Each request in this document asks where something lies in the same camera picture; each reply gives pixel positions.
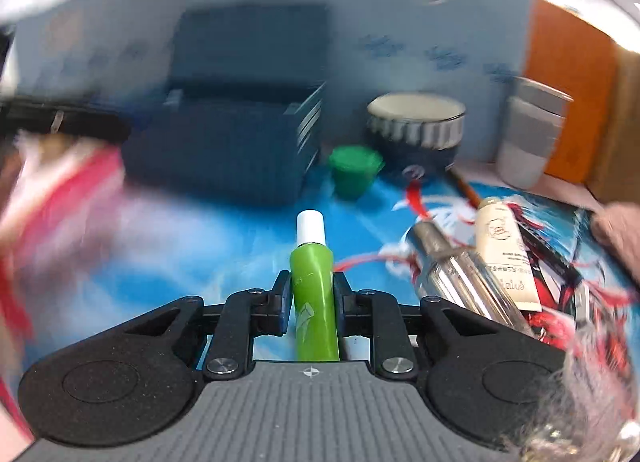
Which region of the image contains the blue printed mat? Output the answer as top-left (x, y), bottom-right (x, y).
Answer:
top-left (0, 154), bottom-right (640, 395)

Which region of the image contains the striped ceramic bowl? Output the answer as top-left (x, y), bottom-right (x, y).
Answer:
top-left (366, 92), bottom-right (467, 177)

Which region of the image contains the brown cardboard box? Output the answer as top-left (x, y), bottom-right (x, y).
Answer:
top-left (587, 48), bottom-right (640, 203)

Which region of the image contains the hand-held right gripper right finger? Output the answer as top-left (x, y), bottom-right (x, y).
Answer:
top-left (333, 272), bottom-right (507, 378)

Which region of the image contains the brown brush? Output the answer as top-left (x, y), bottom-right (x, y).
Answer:
top-left (446, 166), bottom-right (484, 209)

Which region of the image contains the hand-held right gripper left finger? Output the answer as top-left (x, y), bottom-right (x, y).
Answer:
top-left (122, 271), bottom-right (292, 376)

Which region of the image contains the blue foam board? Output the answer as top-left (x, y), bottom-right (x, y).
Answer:
top-left (10, 0), bottom-right (532, 177)

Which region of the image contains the grey plastic cup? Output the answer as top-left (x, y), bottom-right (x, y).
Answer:
top-left (495, 76), bottom-right (574, 190)

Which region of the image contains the orange panel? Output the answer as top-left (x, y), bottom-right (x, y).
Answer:
top-left (521, 0), bottom-right (619, 183)

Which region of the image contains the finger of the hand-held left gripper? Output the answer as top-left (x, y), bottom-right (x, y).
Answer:
top-left (0, 98), bottom-right (133, 143)

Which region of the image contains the small green cup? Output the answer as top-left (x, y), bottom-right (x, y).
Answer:
top-left (328, 145), bottom-right (385, 201)

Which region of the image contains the clear glass bottle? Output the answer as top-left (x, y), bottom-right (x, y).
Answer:
top-left (406, 221), bottom-right (537, 339)

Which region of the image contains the green tube with white cap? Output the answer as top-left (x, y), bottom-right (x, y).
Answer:
top-left (289, 210), bottom-right (341, 362)

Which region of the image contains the dark blue storage box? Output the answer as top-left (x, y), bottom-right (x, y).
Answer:
top-left (122, 2), bottom-right (331, 207)

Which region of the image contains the fluffy pink pompom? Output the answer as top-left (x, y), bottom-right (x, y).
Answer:
top-left (520, 332), bottom-right (640, 462)

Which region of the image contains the pink plush item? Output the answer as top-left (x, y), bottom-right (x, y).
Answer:
top-left (591, 203), bottom-right (640, 289)

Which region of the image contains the cream tube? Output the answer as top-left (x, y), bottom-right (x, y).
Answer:
top-left (473, 197), bottom-right (544, 313)

